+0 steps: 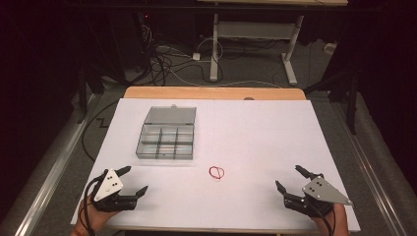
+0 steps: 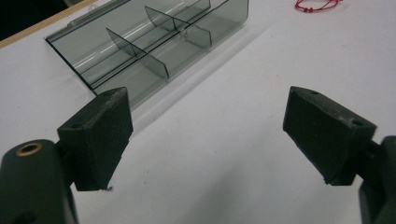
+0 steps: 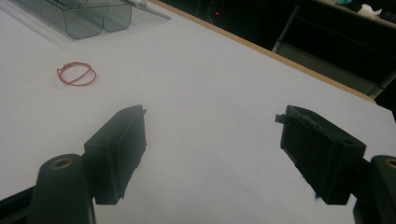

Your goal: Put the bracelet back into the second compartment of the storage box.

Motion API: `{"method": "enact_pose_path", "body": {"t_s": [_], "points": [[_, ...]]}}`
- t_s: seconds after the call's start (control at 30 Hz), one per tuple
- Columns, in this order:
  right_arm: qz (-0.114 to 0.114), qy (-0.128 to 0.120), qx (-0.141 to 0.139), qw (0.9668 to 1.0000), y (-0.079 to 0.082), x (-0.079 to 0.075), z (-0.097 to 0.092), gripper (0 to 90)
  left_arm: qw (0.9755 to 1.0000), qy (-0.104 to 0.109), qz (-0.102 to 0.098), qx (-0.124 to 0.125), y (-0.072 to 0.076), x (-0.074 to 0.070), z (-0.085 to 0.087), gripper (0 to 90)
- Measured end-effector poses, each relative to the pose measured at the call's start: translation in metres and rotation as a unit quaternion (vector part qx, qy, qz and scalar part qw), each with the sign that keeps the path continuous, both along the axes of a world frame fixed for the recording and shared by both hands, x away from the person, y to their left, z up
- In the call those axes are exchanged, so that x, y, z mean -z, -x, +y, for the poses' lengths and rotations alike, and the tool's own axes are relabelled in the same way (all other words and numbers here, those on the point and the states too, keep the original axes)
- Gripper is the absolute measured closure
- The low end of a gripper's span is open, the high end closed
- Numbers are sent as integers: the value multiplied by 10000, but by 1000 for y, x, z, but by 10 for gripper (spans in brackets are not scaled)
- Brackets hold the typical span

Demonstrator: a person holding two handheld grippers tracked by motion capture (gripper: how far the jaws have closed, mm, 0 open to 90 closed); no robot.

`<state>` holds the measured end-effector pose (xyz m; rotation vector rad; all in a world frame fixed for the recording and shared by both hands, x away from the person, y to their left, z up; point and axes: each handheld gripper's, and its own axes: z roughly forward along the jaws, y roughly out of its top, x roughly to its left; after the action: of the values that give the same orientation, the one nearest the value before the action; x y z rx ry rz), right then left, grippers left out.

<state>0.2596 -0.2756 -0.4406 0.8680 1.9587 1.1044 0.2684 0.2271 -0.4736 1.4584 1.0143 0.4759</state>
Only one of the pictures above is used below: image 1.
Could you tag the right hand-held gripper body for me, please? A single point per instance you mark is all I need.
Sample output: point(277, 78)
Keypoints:
point(323, 191)

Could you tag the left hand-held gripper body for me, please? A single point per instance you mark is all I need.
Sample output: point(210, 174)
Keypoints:
point(108, 188)

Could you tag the clear plastic compartment box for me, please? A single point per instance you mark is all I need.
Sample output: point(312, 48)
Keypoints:
point(167, 135)

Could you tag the red rubber band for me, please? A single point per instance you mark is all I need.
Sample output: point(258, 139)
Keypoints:
point(216, 172)

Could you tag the person's right hand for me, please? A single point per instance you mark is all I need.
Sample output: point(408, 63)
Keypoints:
point(337, 221)

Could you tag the person's left hand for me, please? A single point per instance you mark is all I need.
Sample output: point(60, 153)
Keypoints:
point(93, 220)

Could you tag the white table cover sheet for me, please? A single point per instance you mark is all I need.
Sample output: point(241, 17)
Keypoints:
point(262, 137)

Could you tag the black metal stand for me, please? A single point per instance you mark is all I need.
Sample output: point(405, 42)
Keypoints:
point(82, 98)
point(351, 101)

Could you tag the wooden table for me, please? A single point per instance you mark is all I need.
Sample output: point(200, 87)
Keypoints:
point(213, 93)

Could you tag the white power adapter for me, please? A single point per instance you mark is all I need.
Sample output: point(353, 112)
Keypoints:
point(196, 56)

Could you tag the metal floor rail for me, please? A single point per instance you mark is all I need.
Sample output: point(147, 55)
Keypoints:
point(49, 183)
point(372, 170)

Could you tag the white metal frame desk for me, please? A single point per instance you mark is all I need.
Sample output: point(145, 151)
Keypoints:
point(214, 49)

